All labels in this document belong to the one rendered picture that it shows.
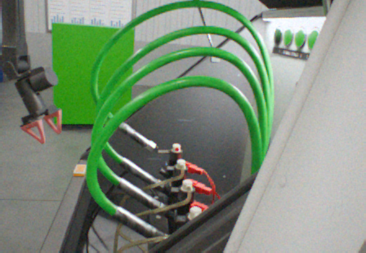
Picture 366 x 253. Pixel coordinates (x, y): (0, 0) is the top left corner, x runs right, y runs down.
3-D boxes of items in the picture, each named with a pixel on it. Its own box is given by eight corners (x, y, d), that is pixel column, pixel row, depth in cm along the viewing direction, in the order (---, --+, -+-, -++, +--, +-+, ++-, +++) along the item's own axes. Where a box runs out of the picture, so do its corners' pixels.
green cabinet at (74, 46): (124, 112, 487) (128, 27, 451) (130, 130, 408) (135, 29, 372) (61, 111, 462) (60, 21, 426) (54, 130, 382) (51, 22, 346)
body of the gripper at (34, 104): (57, 108, 103) (47, 88, 102) (39, 117, 93) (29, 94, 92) (42, 114, 105) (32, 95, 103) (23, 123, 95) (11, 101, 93)
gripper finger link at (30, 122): (60, 135, 100) (47, 108, 98) (48, 142, 93) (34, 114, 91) (43, 141, 101) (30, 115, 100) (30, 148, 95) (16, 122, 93)
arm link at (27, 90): (20, 79, 100) (8, 82, 94) (37, 72, 98) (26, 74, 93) (29, 99, 101) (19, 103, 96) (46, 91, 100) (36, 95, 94)
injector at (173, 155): (153, 228, 73) (159, 147, 67) (173, 228, 74) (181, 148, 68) (153, 236, 70) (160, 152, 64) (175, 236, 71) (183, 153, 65)
